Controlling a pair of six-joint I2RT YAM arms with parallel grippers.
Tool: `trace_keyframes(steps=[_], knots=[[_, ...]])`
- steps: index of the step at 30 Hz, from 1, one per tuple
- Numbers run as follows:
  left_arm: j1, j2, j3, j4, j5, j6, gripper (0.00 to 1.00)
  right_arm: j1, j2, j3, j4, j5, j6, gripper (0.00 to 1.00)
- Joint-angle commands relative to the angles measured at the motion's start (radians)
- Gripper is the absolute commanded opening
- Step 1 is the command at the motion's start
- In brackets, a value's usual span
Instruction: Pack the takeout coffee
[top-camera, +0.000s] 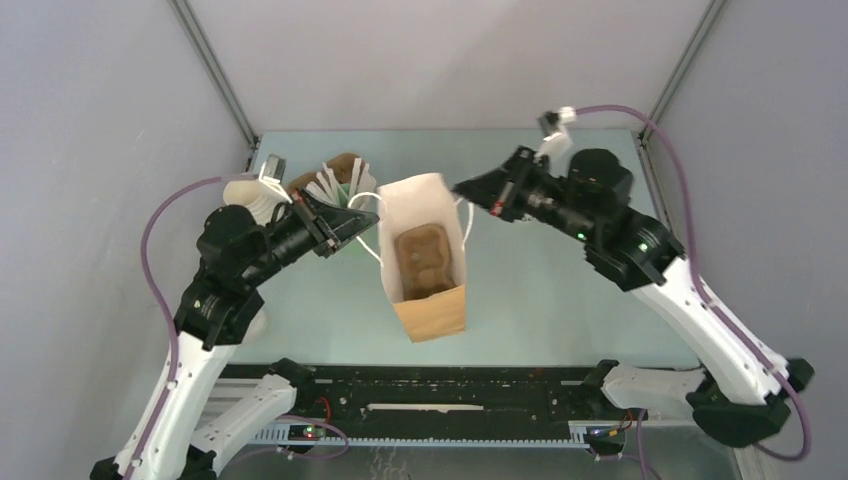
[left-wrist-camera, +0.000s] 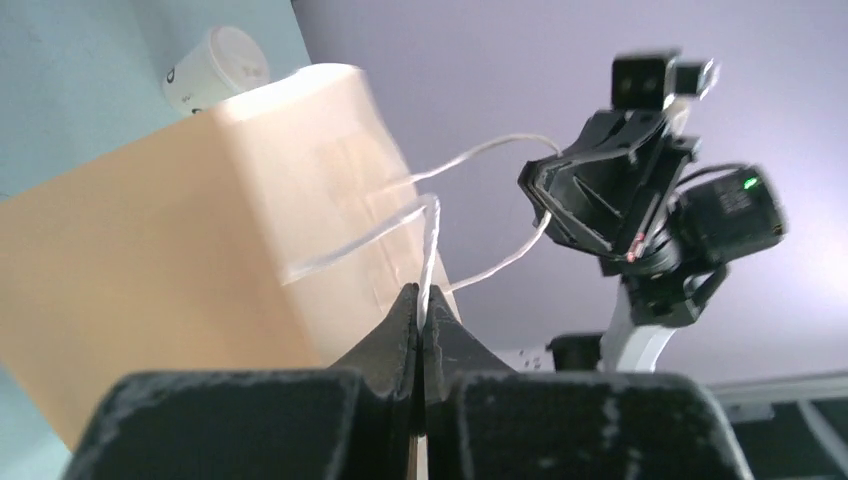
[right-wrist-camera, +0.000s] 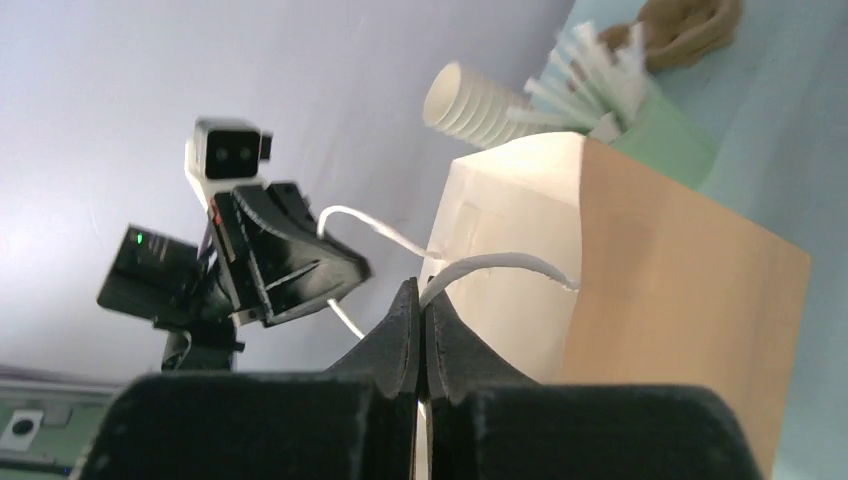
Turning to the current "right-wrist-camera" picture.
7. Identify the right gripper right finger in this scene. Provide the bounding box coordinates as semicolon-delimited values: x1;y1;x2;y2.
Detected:
423;294;761;479

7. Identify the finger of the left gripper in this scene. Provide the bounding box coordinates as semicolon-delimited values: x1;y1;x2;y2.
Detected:
232;182;372;325

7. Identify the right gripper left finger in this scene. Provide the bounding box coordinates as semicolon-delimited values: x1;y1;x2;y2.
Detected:
73;279;420;479

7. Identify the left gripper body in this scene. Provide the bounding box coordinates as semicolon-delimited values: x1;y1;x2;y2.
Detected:
206;192;272;326

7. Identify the brown paper bag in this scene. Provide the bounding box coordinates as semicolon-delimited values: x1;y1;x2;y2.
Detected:
415;133;810;479

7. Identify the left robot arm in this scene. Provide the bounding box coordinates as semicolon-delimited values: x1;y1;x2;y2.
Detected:
97;183;372;371

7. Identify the stack of paper cups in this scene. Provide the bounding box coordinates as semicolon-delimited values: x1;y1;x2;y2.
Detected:
422;62;542;150

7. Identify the green cup holder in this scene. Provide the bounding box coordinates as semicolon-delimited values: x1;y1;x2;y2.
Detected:
610;81;718;190

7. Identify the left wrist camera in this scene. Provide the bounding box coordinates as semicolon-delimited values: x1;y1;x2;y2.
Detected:
184;117;273;212

